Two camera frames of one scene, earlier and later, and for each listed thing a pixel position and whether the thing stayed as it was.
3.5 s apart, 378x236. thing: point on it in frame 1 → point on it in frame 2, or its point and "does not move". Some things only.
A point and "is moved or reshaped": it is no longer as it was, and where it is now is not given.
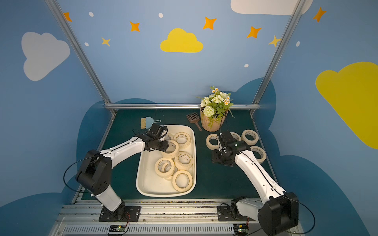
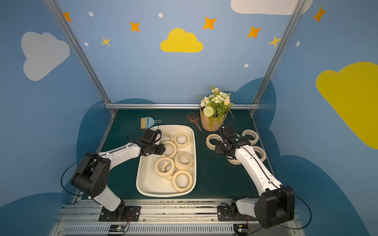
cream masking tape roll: [211, 146] does not move
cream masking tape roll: [249, 132] does not move
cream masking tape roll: [256, 148] does not move
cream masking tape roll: [173, 155] is moved or reshaped
